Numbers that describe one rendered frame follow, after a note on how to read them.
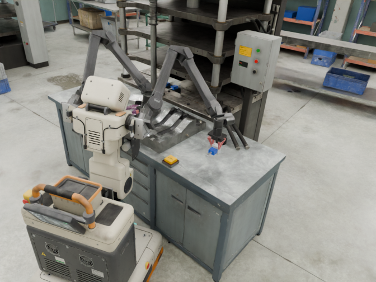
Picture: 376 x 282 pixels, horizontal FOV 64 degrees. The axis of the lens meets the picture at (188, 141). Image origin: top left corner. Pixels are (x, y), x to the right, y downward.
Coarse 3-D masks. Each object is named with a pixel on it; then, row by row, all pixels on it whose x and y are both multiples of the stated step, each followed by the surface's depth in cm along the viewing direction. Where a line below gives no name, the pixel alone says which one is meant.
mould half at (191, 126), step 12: (168, 108) 235; (156, 120) 227; (168, 120) 224; (192, 120) 220; (156, 132) 211; (168, 132) 213; (180, 132) 214; (192, 132) 226; (144, 144) 212; (156, 144) 203; (168, 144) 209
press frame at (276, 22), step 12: (204, 0) 325; (216, 0) 315; (228, 0) 306; (240, 0) 298; (252, 0) 289; (264, 0) 282; (276, 0) 269; (276, 12) 269; (204, 24) 336; (240, 24) 307; (252, 24) 299; (276, 24) 276; (264, 96) 318; (264, 108) 330
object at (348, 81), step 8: (328, 72) 494; (336, 72) 507; (344, 72) 500; (352, 72) 494; (328, 80) 483; (336, 80) 476; (344, 80) 469; (352, 80) 462; (360, 80) 491; (368, 80) 459; (336, 88) 482; (344, 88) 475; (352, 88) 468; (360, 88) 462
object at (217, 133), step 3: (213, 126) 181; (213, 129) 181; (216, 129) 179; (219, 129) 179; (222, 129) 180; (210, 132) 185; (213, 132) 182; (216, 132) 180; (219, 132) 180; (210, 135) 184; (213, 135) 182; (216, 135) 181; (219, 135) 181; (222, 135) 182; (225, 135) 183; (219, 138) 180; (222, 138) 180
